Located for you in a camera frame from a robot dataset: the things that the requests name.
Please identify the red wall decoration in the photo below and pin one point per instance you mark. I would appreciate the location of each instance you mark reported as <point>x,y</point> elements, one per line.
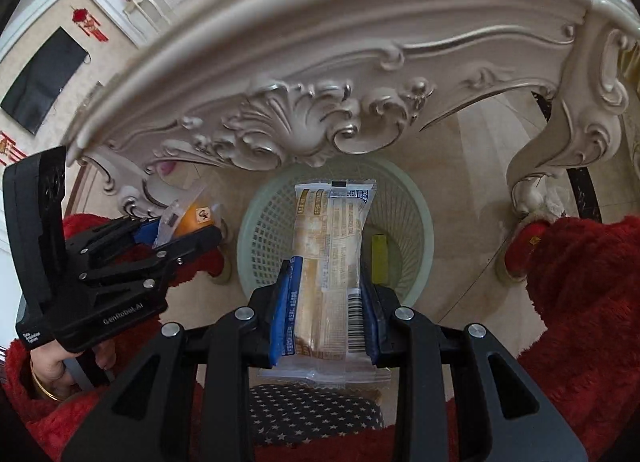
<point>7,144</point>

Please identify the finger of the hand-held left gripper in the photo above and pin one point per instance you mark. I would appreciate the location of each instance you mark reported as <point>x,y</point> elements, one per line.
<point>145,233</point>
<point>190,244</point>

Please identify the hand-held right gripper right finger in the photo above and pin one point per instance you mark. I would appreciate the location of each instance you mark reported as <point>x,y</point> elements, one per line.
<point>372,324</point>

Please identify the red fuzzy robe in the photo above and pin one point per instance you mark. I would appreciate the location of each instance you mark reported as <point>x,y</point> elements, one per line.
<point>575,317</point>

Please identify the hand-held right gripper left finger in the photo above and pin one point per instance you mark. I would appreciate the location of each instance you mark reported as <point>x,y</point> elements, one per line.
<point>286,314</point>

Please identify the dark star-patterned cloth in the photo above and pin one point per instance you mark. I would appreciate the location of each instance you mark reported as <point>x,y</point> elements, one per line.
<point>310,414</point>

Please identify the red knot wall ornament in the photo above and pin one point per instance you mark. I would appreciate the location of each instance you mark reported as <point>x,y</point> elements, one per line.
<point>85,17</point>

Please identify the white side table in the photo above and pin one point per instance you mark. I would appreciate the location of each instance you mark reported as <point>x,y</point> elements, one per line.
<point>141,0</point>

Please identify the yellow stick packet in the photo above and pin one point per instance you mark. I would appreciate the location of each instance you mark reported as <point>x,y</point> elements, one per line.
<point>380,259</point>

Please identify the beige snack packet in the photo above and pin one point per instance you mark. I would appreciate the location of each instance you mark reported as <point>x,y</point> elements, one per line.
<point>330,252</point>

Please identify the person's left hand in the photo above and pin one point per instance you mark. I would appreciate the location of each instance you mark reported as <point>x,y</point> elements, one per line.
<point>50,364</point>

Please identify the green plastic basket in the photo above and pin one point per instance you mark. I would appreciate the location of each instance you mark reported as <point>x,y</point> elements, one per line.
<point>265,222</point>

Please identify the black wall television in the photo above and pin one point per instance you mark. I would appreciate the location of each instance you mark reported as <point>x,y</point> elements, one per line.
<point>42,81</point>

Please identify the person's left forearm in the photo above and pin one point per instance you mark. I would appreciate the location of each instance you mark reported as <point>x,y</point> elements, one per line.
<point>30,424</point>

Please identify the small pink item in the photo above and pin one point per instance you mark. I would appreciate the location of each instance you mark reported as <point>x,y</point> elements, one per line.
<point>165,168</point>

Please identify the clear orange wrapper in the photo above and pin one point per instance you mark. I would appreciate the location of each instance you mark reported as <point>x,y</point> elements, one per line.
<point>195,217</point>

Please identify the cream carved table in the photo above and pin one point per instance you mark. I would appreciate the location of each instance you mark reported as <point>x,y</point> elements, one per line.
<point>350,26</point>

